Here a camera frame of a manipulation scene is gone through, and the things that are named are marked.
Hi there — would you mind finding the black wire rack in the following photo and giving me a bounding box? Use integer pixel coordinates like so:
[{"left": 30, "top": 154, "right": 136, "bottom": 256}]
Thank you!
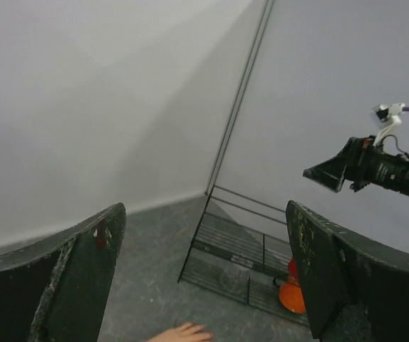
[{"left": 177, "top": 185, "right": 311, "bottom": 327}]

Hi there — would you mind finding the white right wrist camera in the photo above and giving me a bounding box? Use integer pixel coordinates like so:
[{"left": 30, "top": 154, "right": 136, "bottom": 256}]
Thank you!
[{"left": 372, "top": 103, "right": 405, "bottom": 147}]

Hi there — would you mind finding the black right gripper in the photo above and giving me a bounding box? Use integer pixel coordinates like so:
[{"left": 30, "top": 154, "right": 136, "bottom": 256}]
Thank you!
[{"left": 303, "top": 135, "right": 409, "bottom": 197}]

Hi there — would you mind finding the mannequin hand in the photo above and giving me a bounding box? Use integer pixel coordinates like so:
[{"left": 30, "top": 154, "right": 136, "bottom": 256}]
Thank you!
[{"left": 148, "top": 322, "right": 214, "bottom": 342}]

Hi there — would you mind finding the clear glass cup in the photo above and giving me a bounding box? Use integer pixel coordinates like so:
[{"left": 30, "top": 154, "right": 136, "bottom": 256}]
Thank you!
[{"left": 219, "top": 264, "right": 252, "bottom": 294}]

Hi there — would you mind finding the orange cup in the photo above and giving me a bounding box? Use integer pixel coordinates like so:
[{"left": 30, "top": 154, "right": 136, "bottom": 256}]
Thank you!
[{"left": 279, "top": 257, "right": 306, "bottom": 314}]

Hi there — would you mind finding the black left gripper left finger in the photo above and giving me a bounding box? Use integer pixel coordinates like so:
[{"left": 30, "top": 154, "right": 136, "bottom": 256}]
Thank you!
[{"left": 0, "top": 203, "right": 126, "bottom": 341}]

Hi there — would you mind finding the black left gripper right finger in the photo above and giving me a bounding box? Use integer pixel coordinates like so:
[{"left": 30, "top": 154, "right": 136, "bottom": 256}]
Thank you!
[{"left": 286, "top": 200, "right": 409, "bottom": 341}]

